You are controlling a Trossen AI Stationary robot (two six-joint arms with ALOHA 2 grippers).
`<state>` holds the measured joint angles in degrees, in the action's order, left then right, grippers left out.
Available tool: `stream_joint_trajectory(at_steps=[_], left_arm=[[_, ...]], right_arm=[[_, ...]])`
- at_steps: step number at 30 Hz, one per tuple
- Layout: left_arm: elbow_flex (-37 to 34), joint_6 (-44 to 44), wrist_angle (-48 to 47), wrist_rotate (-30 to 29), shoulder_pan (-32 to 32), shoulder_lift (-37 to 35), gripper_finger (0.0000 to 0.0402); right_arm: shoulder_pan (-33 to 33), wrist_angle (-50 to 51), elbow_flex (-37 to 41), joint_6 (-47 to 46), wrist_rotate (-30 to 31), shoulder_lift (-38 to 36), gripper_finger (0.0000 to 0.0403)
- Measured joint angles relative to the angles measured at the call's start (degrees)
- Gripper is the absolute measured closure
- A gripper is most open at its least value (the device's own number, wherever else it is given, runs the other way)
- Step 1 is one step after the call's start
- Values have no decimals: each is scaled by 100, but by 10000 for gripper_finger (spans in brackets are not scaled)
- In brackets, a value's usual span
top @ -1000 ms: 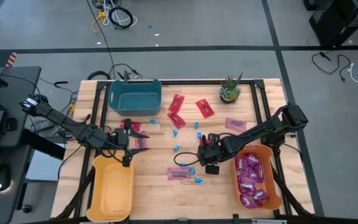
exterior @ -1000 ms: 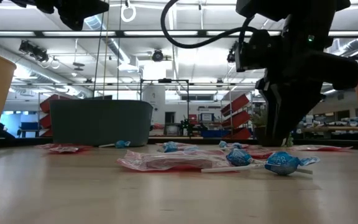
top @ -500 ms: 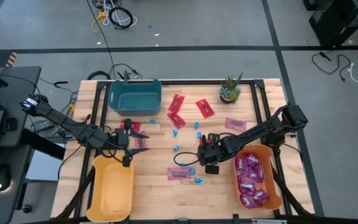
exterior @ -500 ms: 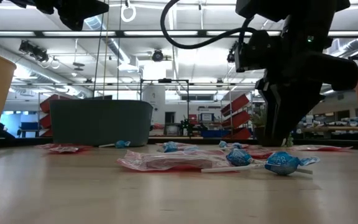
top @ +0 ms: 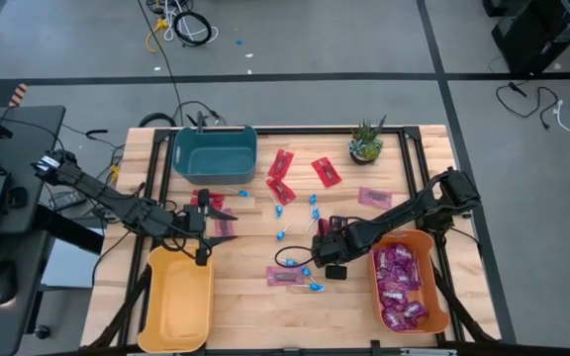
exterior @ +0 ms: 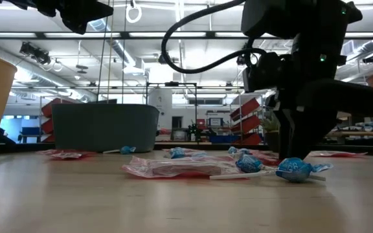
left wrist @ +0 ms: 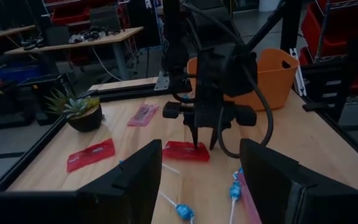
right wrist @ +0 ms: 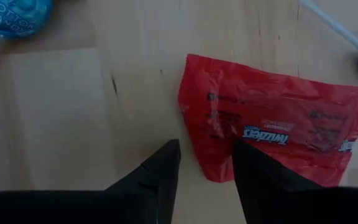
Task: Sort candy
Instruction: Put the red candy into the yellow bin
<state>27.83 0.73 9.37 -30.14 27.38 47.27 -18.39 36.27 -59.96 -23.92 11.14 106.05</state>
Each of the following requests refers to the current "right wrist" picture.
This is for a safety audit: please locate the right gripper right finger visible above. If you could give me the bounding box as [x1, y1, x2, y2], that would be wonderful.
[232, 140, 323, 224]

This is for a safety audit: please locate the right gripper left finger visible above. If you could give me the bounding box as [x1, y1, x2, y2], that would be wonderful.
[104, 139, 181, 224]

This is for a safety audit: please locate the red Twizzlers candy pack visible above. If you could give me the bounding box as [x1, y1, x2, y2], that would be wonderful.
[178, 53, 358, 188]

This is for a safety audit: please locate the blue wrapped lollipop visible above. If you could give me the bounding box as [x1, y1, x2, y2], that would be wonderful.
[298, 0, 358, 83]
[0, 0, 55, 60]

